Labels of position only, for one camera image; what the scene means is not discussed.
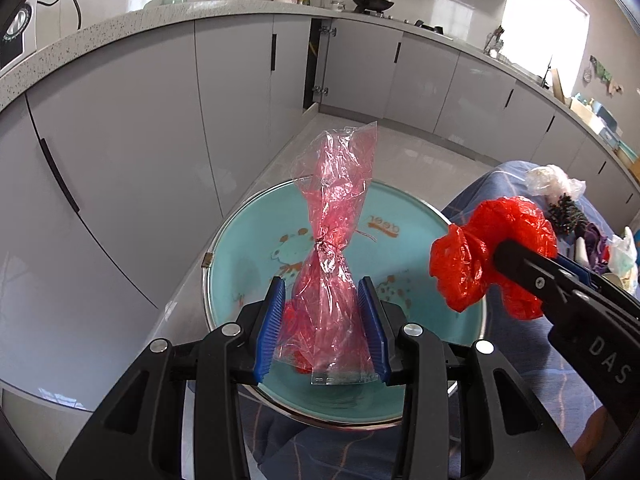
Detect person's right forearm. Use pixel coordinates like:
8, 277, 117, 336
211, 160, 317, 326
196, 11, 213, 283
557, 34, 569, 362
570, 404, 627, 472

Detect bright window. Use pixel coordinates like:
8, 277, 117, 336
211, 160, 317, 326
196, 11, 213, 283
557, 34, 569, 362
500, 0, 588, 83

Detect purple foil wrapper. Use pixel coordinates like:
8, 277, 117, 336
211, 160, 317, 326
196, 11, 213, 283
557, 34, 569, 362
582, 222, 613, 267

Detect black spiky cone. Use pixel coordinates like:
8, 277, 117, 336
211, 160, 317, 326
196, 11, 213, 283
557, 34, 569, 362
545, 191, 592, 237

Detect clear crumpled plastic bag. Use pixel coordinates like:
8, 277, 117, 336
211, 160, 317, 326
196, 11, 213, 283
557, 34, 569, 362
524, 163, 587, 199

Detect green wall decoration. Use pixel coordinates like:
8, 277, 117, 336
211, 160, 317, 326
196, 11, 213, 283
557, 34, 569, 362
582, 55, 627, 97

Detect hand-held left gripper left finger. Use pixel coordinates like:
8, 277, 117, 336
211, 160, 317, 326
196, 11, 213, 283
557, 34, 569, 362
57, 276, 287, 480

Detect grey kitchen cabinets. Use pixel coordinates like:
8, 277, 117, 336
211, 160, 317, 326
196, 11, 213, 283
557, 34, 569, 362
0, 10, 640, 413

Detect white appliance with dial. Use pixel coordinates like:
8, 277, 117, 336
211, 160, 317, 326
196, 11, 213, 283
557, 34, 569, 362
0, 0, 41, 73

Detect black power cable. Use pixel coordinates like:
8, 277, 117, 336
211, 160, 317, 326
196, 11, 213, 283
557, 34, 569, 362
36, 0, 83, 31

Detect pink transparent plastic bag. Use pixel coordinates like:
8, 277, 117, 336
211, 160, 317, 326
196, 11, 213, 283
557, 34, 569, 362
272, 121, 381, 387

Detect wooden cutting board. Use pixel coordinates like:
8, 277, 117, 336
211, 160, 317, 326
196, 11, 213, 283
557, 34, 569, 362
550, 67, 572, 103

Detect speckled stone countertop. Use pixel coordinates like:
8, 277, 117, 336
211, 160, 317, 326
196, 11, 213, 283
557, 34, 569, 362
0, 0, 640, 187

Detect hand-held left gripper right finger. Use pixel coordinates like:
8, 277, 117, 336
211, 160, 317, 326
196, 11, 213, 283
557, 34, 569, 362
356, 275, 586, 480

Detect teal round metal bin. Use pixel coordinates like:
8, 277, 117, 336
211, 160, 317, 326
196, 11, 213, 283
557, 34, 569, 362
202, 177, 488, 431

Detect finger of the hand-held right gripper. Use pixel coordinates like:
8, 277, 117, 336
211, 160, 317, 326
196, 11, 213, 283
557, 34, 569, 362
554, 253, 640, 307
492, 239, 592, 329

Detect utensil drying rack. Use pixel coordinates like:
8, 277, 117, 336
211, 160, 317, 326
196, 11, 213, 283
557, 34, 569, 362
482, 25, 508, 61

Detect pile of boxes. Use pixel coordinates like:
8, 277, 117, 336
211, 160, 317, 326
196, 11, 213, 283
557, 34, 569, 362
570, 92, 640, 171

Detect open cabinet door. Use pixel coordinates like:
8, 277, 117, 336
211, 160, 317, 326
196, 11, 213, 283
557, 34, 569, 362
302, 16, 335, 112

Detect blue plaid tablecloth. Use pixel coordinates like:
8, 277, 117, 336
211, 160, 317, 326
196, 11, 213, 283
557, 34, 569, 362
239, 160, 640, 480

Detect red plastic bag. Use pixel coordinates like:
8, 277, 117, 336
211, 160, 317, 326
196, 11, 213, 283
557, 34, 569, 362
429, 196, 558, 322

